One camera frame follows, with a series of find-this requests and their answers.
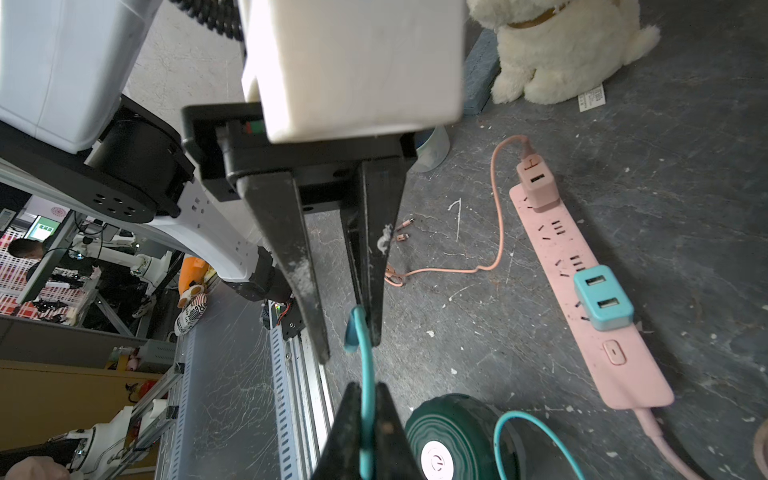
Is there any pink power strip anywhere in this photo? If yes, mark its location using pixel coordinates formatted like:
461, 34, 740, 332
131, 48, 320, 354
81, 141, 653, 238
510, 185, 700, 479

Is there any metal base rail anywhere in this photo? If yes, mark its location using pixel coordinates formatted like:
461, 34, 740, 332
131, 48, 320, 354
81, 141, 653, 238
150, 291, 333, 479

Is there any teal USB cable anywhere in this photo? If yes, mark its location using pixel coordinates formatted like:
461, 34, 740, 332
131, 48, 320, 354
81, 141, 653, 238
343, 304, 586, 480

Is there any white plush dog toy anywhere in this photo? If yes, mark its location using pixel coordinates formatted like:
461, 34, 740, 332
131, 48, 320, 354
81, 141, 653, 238
467, 0, 661, 105

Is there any pink USB charger adapter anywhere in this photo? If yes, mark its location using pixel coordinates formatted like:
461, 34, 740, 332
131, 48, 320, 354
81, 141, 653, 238
517, 154, 560, 211

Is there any grey-blue glasses case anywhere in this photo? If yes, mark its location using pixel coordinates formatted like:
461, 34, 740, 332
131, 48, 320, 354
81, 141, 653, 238
463, 29, 500, 116

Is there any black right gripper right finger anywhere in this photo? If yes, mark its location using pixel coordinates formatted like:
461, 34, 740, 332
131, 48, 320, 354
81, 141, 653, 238
373, 382, 423, 480

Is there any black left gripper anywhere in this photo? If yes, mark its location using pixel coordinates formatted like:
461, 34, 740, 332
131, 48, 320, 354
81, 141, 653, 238
181, 103, 417, 364

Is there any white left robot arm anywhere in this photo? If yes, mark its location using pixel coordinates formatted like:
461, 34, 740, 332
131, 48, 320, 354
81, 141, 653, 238
1, 1, 417, 362

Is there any teal USB charger adapter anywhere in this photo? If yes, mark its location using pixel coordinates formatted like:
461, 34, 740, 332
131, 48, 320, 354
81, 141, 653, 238
574, 265, 634, 332

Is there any pink USB cable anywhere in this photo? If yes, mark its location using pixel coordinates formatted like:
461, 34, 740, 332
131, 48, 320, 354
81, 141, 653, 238
382, 134, 535, 288

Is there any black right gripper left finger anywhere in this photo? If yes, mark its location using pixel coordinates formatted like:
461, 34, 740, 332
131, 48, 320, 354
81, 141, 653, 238
311, 382, 362, 480

